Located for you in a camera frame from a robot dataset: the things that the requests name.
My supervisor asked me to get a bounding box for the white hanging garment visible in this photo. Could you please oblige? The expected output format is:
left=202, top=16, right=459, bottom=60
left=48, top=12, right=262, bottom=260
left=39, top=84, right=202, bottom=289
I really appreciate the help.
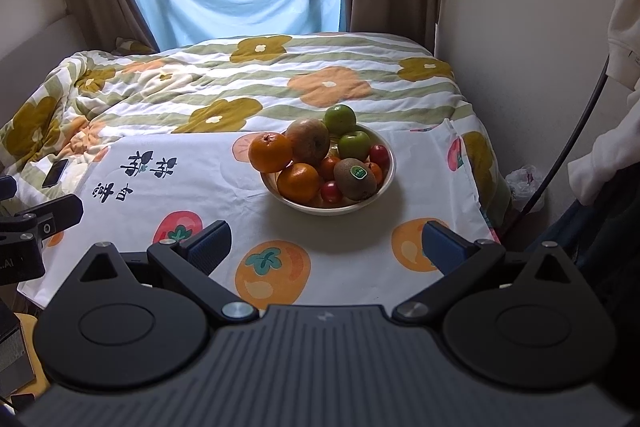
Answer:
left=566, top=0, right=640, bottom=207

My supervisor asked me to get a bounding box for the small red cherry tomato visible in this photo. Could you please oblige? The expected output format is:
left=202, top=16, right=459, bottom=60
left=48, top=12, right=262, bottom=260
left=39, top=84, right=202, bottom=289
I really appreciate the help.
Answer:
left=320, top=180, right=344, bottom=206

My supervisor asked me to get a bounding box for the floral striped quilt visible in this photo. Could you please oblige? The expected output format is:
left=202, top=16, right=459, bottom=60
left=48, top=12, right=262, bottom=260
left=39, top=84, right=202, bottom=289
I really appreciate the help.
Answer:
left=1, top=32, right=511, bottom=225

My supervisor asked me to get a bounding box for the black curved stand pole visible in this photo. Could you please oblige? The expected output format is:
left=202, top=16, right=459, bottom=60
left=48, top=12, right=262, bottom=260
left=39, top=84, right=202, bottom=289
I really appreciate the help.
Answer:
left=519, top=56, right=612, bottom=216

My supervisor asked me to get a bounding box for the yellow cream ceramic bowl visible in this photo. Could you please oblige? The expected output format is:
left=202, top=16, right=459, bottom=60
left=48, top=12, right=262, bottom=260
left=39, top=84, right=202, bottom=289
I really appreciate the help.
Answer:
left=259, top=124, right=397, bottom=217

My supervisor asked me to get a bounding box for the round green orange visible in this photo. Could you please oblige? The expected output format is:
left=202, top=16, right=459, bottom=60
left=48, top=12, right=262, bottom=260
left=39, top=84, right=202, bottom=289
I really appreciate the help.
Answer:
left=323, top=104, right=357, bottom=135

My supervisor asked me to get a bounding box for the large yellowish red apple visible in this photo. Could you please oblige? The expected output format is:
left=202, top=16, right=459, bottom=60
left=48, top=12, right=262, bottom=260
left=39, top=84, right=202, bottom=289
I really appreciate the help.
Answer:
left=284, top=118, right=330, bottom=165

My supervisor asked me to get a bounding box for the small orange tangerine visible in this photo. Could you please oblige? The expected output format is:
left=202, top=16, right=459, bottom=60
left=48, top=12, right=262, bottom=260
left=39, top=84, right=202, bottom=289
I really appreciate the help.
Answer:
left=366, top=161, right=384, bottom=186

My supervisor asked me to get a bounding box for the white plastic bag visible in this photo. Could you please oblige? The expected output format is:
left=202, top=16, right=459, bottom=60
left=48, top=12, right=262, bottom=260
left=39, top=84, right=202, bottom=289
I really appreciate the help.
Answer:
left=506, top=165, right=544, bottom=212

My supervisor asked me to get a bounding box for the white fruit print cloth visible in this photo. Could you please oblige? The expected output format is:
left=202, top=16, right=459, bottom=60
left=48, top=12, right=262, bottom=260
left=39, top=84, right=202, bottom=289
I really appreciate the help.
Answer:
left=18, top=123, right=491, bottom=309

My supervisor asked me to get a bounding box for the brown kiwi with sticker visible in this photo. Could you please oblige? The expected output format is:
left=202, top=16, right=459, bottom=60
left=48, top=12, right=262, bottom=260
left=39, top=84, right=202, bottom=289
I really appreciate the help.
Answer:
left=333, top=158, right=378, bottom=202

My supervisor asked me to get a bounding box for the small green apple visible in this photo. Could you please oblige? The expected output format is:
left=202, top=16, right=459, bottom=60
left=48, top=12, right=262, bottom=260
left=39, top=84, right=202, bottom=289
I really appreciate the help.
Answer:
left=337, top=130, right=372, bottom=161

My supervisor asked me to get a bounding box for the grey box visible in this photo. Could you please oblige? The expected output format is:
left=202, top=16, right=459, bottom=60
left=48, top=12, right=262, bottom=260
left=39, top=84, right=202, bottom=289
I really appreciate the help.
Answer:
left=0, top=303, right=36, bottom=399

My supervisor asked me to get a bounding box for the black smartphone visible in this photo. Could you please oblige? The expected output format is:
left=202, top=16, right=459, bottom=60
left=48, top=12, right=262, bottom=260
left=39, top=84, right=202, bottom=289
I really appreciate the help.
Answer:
left=42, top=158, right=68, bottom=188

